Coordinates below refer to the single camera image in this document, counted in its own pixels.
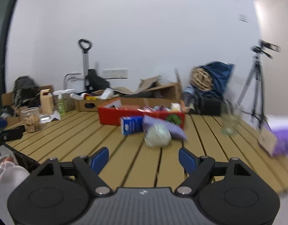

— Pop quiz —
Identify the white wall socket strip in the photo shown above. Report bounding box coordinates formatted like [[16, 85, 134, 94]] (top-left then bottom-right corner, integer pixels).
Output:
[[102, 69, 128, 79]]

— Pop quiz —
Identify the blue water bottle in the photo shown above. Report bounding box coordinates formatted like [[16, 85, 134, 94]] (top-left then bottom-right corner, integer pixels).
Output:
[[182, 85, 195, 109]]

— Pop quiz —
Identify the green spray bottle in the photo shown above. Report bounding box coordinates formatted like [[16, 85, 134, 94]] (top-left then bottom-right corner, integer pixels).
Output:
[[52, 89, 75, 115]]

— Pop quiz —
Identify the black suitcase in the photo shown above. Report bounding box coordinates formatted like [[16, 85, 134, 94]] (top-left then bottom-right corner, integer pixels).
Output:
[[194, 90, 224, 116]]

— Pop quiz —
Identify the dark blue velvet cushion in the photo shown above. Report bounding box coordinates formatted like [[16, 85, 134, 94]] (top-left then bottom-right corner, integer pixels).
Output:
[[199, 62, 235, 97]]

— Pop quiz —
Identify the white wall switch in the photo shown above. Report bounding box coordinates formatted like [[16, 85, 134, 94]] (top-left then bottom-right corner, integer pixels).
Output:
[[238, 14, 248, 22]]

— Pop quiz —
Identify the black bag on trolley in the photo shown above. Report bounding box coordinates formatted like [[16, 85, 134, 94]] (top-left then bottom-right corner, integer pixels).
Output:
[[85, 69, 110, 91]]

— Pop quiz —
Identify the small brown cardboard box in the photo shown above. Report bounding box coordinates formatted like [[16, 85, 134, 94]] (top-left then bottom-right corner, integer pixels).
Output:
[[73, 90, 112, 112]]

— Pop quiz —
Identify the dark green backpack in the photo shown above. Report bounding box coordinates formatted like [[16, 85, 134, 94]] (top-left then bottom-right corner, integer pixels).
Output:
[[12, 76, 40, 108]]

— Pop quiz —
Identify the red cardboard box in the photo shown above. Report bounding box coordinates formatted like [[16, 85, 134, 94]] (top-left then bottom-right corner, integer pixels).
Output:
[[98, 97, 185, 128]]

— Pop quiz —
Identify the large brown cardboard box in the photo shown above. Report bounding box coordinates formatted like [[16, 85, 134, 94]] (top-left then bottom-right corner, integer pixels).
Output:
[[113, 69, 182, 101]]

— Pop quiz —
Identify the purple knitted pouch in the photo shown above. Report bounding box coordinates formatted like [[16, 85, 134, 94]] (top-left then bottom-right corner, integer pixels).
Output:
[[142, 115, 187, 141]]

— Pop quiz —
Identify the purple tissue box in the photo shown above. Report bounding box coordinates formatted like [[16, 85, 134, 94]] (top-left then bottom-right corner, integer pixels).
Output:
[[258, 115, 288, 157]]

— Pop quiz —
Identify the blue tissue pack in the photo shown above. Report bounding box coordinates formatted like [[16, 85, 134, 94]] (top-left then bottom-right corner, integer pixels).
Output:
[[120, 116, 143, 136]]

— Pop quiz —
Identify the iridescent white mesh pouf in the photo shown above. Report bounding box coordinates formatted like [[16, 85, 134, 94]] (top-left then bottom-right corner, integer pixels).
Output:
[[144, 124, 171, 148]]

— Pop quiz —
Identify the clear jar with snacks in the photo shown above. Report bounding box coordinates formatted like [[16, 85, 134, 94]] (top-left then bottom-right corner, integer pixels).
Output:
[[20, 107, 42, 133]]

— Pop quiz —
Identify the black camcorder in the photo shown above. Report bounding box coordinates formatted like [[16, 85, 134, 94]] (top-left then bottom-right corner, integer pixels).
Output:
[[251, 40, 281, 59]]

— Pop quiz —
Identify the tan wooden box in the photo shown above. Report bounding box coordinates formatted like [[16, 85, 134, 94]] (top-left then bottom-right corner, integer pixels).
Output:
[[40, 89, 54, 115]]

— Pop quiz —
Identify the woven rattan ball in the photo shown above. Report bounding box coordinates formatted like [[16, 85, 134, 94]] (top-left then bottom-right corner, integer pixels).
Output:
[[190, 67, 212, 91]]

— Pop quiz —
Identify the clear drinking glass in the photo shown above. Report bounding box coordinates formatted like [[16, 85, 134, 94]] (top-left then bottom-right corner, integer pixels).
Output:
[[221, 102, 241, 136]]

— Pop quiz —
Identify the black camera tripod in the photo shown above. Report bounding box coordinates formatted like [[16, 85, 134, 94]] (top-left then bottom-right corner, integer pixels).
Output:
[[236, 52, 265, 130]]

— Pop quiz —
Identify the lilac fluffy towel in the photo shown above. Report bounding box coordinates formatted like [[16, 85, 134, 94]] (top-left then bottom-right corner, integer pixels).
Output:
[[0, 161, 30, 224]]

